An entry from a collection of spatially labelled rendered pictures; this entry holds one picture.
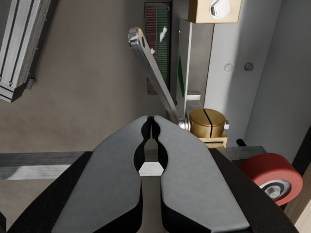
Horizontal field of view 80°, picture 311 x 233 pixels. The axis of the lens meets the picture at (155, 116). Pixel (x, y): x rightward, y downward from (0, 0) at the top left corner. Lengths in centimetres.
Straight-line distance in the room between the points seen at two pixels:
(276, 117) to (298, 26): 18
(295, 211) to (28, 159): 43
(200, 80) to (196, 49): 6
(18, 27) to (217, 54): 79
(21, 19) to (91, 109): 59
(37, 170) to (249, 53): 49
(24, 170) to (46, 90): 99
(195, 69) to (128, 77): 77
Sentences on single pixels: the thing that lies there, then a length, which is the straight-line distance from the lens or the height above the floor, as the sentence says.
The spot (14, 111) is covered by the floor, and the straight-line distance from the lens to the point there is 150.
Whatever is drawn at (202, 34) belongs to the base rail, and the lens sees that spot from 38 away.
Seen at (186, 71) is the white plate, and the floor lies 80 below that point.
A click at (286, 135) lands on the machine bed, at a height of 76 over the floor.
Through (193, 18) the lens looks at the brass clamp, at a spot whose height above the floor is 82.
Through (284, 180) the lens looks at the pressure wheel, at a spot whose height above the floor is 90.
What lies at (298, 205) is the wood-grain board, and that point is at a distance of 40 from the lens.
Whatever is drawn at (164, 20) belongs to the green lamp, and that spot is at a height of 70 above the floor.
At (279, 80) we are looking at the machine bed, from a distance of 49.
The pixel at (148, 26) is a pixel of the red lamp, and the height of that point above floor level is 70.
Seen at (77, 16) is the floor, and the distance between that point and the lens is 113.
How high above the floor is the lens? 107
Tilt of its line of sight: 60 degrees down
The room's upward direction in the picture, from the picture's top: 177 degrees clockwise
